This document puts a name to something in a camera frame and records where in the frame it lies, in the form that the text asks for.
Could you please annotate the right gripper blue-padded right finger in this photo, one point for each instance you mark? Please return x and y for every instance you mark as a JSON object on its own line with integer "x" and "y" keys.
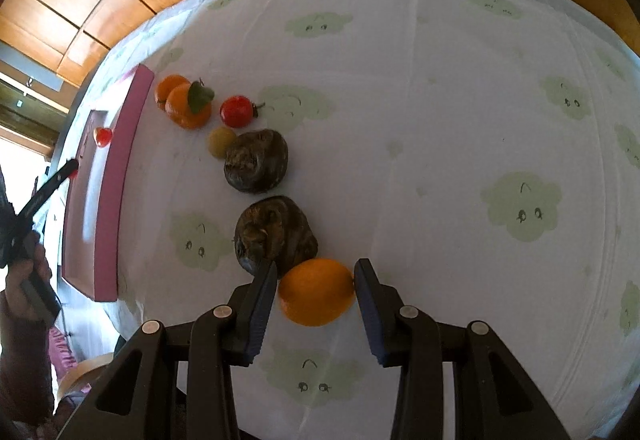
{"x": 494, "y": 397}

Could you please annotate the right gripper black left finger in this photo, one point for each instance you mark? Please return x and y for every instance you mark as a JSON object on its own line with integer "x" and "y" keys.
{"x": 171, "y": 382}

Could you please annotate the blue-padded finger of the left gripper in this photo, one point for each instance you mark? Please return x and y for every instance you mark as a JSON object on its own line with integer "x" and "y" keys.
{"x": 28, "y": 212}

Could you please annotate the wooden chair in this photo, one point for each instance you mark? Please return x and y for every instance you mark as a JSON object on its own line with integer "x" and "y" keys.
{"x": 78, "y": 377}

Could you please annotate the yellowish round longan fruit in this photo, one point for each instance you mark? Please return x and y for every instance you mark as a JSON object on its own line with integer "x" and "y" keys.
{"x": 219, "y": 140}

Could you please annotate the dark sleeved left forearm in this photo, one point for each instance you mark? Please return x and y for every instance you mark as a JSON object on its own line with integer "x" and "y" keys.
{"x": 26, "y": 387}

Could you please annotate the person's left hand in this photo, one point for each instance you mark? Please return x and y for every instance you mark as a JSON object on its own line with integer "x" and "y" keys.
{"x": 19, "y": 305}

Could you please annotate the orange mandarin with leaf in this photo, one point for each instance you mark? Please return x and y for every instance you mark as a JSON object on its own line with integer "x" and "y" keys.
{"x": 190, "y": 105}

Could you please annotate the small orange mandarin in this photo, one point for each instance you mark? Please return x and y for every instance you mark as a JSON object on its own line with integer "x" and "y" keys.
{"x": 316, "y": 292}

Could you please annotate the white tablecloth with green clouds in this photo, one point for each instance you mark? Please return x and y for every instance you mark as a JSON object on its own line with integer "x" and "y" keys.
{"x": 483, "y": 154}

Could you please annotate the wooden door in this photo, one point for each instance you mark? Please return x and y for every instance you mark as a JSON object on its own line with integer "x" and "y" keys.
{"x": 34, "y": 101}

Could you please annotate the pink-edged white cardboard tray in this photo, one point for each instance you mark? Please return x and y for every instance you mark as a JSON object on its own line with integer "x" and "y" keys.
{"x": 92, "y": 209}

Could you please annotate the dark brown wrinkled fruit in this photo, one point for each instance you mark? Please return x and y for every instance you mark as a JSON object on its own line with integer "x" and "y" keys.
{"x": 257, "y": 161}
{"x": 273, "y": 231}

